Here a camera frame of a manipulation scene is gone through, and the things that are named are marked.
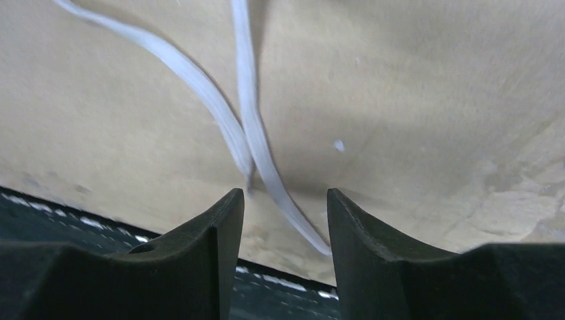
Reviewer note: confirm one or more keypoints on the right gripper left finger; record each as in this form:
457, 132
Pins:
186, 273

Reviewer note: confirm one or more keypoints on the white shoelace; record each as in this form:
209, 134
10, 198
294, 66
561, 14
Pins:
245, 136

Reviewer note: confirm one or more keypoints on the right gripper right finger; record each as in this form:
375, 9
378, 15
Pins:
383, 273

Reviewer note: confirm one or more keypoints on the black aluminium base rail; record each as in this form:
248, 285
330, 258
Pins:
259, 292

